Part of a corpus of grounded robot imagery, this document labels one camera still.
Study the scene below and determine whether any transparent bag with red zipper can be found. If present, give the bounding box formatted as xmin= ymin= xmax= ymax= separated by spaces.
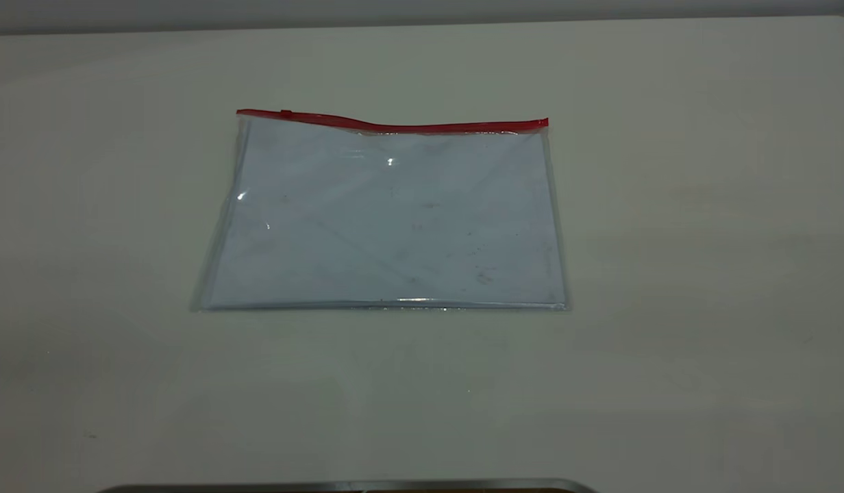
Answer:
xmin=191 ymin=108 xmax=570 ymax=313

